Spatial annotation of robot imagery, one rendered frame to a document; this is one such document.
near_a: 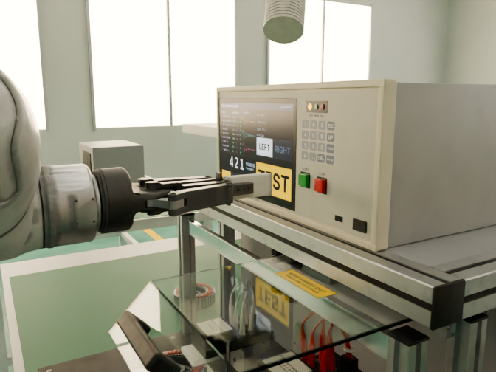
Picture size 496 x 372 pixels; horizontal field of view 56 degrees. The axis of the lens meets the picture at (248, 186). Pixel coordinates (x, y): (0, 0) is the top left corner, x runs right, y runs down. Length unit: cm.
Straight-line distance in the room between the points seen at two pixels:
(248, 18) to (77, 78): 220
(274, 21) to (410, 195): 138
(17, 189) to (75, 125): 494
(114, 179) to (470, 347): 44
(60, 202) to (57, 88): 477
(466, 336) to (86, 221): 44
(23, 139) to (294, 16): 162
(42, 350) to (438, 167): 91
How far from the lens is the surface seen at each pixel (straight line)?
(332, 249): 60
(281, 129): 72
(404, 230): 62
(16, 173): 35
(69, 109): 529
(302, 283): 61
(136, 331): 51
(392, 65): 758
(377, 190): 57
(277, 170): 74
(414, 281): 52
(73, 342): 119
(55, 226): 51
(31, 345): 121
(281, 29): 194
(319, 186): 65
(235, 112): 85
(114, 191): 53
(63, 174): 53
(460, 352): 62
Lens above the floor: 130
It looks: 10 degrees down
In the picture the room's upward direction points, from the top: straight up
